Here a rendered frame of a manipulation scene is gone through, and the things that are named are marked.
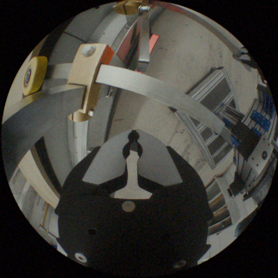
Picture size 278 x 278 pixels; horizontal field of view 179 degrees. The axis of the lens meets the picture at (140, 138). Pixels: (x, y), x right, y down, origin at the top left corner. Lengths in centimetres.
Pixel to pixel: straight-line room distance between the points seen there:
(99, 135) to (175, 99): 29
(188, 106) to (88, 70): 16
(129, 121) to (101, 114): 76
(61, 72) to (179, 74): 103
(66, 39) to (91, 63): 26
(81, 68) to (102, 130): 25
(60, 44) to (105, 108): 31
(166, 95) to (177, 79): 93
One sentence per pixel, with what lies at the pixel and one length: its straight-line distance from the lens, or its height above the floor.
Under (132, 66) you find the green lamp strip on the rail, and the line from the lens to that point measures 30.
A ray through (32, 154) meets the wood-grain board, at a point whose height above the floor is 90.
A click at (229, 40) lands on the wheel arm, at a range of 31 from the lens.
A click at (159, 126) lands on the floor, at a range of 112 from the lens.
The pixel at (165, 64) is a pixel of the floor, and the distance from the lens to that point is 106.
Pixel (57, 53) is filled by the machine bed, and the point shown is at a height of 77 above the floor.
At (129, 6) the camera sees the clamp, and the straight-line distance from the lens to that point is 23.
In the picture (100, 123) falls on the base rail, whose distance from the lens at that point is 35.
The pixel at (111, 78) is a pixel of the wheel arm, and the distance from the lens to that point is 15.
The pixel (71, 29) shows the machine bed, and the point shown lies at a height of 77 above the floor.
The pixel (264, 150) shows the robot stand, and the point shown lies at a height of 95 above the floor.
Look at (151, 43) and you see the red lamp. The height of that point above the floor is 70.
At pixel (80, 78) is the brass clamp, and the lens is 16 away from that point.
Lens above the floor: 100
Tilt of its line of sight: 59 degrees down
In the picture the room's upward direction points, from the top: 178 degrees clockwise
